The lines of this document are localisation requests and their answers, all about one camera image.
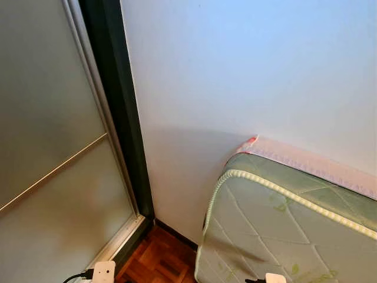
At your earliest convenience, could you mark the frosted glass sliding door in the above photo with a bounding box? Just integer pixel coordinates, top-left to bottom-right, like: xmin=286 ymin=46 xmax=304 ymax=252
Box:
xmin=0 ymin=0 xmax=147 ymax=283

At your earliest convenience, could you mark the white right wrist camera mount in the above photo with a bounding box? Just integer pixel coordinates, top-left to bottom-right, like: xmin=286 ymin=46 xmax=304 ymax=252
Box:
xmin=265 ymin=273 xmax=287 ymax=283

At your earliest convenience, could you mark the dark green door frame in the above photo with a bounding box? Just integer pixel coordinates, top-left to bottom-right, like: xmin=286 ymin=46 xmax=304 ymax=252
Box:
xmin=78 ymin=0 xmax=157 ymax=281

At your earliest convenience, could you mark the dark wooden skirting board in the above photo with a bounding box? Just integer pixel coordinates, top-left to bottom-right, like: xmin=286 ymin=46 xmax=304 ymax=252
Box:
xmin=154 ymin=218 xmax=199 ymax=251

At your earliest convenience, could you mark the green quilted mattress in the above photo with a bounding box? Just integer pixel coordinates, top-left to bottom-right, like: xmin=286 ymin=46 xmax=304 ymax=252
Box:
xmin=194 ymin=134 xmax=377 ymax=283

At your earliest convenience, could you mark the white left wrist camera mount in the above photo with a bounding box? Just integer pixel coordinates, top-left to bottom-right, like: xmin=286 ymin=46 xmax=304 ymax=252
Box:
xmin=92 ymin=261 xmax=116 ymax=283

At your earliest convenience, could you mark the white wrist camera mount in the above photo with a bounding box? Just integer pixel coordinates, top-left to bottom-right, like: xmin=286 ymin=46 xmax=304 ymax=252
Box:
xmin=265 ymin=273 xmax=287 ymax=283
xmin=92 ymin=261 xmax=116 ymax=283

